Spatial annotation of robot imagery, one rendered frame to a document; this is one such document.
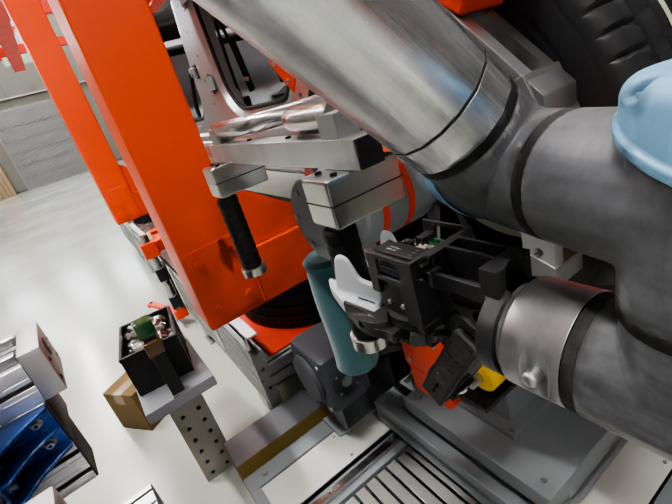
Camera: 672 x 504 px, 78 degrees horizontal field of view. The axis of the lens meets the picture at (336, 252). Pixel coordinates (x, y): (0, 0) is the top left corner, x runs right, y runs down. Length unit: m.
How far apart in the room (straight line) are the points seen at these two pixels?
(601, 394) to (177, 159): 0.93
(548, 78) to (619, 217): 0.32
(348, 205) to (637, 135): 0.26
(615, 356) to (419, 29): 0.18
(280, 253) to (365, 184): 0.76
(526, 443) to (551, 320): 0.80
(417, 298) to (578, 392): 0.12
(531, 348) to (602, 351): 0.04
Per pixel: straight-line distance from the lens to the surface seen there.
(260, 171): 0.72
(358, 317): 0.38
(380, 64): 0.22
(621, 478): 1.22
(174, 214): 1.04
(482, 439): 1.07
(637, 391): 0.25
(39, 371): 0.84
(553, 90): 0.50
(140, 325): 1.01
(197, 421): 1.40
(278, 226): 1.15
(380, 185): 0.42
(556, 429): 1.09
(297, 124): 0.46
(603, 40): 0.54
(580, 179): 0.22
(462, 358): 0.34
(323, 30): 0.21
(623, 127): 0.20
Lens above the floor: 1.04
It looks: 23 degrees down
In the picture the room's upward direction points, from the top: 17 degrees counter-clockwise
